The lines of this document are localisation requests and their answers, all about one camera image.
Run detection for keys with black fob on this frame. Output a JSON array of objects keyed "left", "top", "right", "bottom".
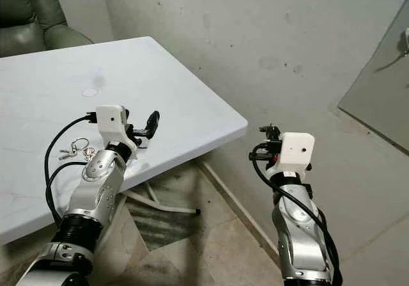
[{"left": 134, "top": 137, "right": 154, "bottom": 150}]

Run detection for white plastic folding table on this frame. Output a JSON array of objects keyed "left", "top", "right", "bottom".
[{"left": 0, "top": 36, "right": 249, "bottom": 246}]

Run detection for green leather sofa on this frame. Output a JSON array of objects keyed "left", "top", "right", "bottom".
[{"left": 0, "top": 0, "right": 94, "bottom": 58}]

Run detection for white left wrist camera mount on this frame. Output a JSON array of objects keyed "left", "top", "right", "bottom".
[{"left": 95, "top": 104, "right": 135, "bottom": 150}]

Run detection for silver keys on ring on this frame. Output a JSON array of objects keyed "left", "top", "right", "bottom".
[{"left": 58, "top": 137, "right": 97, "bottom": 163}]

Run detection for grey glass wall panel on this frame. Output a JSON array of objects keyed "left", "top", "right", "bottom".
[{"left": 337, "top": 0, "right": 409, "bottom": 154}]

